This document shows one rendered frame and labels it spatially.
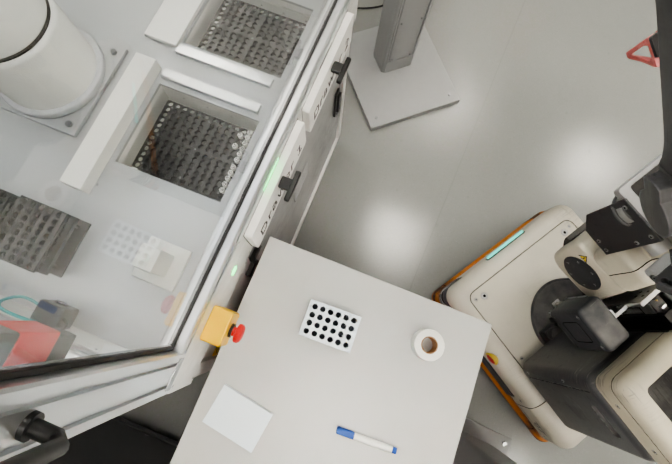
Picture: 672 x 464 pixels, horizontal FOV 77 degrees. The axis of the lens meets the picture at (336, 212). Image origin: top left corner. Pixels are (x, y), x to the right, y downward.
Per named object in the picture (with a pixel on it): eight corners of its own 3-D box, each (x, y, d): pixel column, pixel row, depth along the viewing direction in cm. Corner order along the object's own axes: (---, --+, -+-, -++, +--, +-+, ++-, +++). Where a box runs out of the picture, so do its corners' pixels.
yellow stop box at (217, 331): (243, 314, 93) (237, 314, 86) (229, 347, 91) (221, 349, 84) (221, 306, 93) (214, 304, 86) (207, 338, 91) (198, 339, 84)
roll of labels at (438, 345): (406, 352, 99) (409, 353, 96) (416, 324, 101) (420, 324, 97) (433, 365, 99) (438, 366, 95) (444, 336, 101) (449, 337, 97)
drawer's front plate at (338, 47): (351, 41, 114) (354, 12, 103) (310, 133, 107) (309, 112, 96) (345, 39, 114) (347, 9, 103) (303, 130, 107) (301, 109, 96)
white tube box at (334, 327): (360, 317, 101) (361, 317, 97) (348, 352, 99) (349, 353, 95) (311, 299, 102) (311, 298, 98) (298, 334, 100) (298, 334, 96)
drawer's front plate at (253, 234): (306, 141, 106) (304, 121, 95) (258, 248, 99) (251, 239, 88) (299, 139, 106) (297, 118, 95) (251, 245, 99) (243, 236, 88)
